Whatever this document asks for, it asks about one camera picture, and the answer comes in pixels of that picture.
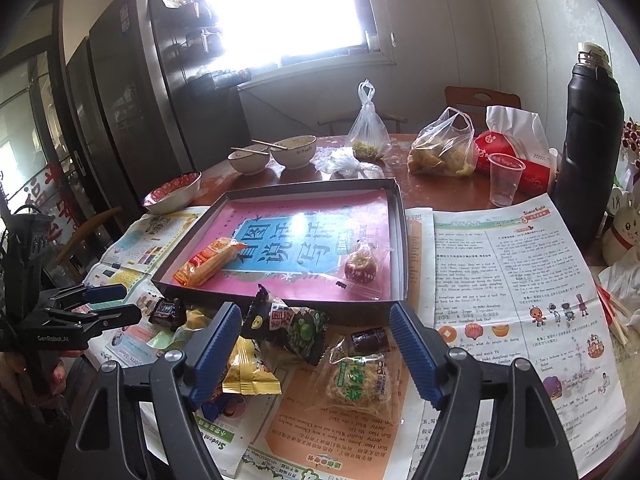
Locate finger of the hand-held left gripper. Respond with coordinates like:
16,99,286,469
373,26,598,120
45,302,144,337
42,283,129,312

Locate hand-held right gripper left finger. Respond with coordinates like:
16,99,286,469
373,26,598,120
62,301,244,480

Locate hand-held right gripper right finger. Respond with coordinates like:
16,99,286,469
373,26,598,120
389,301,581,480

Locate pale green snack packet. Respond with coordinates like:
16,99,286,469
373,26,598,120
146,330,190,356

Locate clear green label cake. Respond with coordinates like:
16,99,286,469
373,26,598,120
316,341,403,423

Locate shallow grey cardboard tray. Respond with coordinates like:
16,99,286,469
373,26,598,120
150,178,407,326

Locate black green pea snack packet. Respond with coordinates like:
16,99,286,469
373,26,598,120
240,284,332,367

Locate orange snack packet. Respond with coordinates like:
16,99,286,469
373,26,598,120
172,238,249,288

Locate person's left hand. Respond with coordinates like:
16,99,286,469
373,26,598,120
0,351,68,401

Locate olive yellow snack packet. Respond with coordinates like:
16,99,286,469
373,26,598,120
182,309,217,335

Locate dark brown wrapped candy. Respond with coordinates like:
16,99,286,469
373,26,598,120
351,327,392,354

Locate colourful printed newspaper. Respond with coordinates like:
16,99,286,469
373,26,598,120
81,205,211,376
432,193,629,480

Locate small dark chocolate candy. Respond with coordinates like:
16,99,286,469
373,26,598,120
149,297,185,332

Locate curved wooden chair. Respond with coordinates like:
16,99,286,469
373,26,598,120
62,205,126,266

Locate red snack in clear wrapper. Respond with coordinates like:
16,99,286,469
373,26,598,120
336,241,393,301

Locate orange printed newspaper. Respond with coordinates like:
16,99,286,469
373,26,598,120
192,207,438,480

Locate bowl of red packets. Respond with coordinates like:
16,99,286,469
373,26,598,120
141,170,203,215

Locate pink and blue book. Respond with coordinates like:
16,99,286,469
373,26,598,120
162,187,392,301

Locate small white ceramic bowl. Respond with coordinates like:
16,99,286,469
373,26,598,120
228,146,271,176

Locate clear plastic cup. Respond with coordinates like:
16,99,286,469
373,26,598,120
487,152,527,208

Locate crumpled clear plastic bag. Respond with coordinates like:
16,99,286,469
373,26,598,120
314,149,387,179

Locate plastic bag of fried food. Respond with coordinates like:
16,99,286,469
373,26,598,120
407,107,479,177

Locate dark refrigerator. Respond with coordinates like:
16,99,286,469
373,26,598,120
89,0,251,206

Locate wrapped disposable chopsticks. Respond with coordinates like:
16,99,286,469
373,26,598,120
595,284,640,347

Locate large white ceramic bowl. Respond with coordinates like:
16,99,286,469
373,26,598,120
270,135,318,170

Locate white plastic bag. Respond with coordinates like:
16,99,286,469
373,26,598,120
597,264,640,313

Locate tied clear plastic bag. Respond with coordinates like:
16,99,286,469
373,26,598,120
347,80,392,162

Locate red tissue pack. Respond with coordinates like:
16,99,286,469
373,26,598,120
473,105,555,197

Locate white rabbit figurine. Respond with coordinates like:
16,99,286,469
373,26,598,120
601,186,640,267

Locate brown wooden chair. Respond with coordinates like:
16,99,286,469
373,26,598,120
444,86,509,135

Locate black thermos flask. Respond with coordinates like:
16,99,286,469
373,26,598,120
552,42,627,257

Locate white cabinet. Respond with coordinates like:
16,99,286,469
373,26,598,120
236,54,402,137

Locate red berry decoration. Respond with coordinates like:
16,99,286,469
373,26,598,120
621,116,640,155

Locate bright window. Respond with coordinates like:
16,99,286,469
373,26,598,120
192,0,397,63

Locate dark wire storage rack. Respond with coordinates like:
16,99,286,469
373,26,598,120
165,0,226,91

